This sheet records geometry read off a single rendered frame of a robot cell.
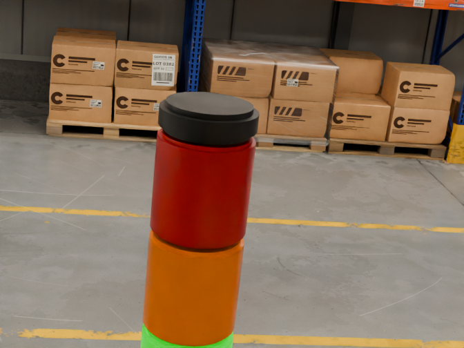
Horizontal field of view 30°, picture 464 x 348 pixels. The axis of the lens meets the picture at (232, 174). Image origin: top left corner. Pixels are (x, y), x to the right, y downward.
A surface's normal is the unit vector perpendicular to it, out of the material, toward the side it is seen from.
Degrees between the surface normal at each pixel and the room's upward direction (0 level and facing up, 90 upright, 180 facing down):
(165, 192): 90
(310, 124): 90
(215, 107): 0
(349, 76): 90
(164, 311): 90
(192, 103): 0
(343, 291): 0
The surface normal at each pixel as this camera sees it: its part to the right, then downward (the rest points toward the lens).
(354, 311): 0.10, -0.94
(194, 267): 0.01, 0.33
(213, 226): 0.27, 0.33
